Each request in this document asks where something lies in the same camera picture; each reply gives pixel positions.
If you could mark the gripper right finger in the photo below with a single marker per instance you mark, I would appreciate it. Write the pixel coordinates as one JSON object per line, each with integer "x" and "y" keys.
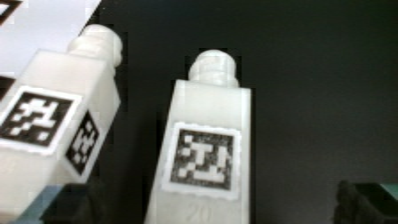
{"x": 366, "y": 203}

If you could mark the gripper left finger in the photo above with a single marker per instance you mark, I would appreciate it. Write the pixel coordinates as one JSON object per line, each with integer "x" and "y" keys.
{"x": 77, "y": 207}

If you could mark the white table leg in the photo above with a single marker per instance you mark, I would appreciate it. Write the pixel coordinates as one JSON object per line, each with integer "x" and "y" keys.
{"x": 201, "y": 187}
{"x": 57, "y": 111}

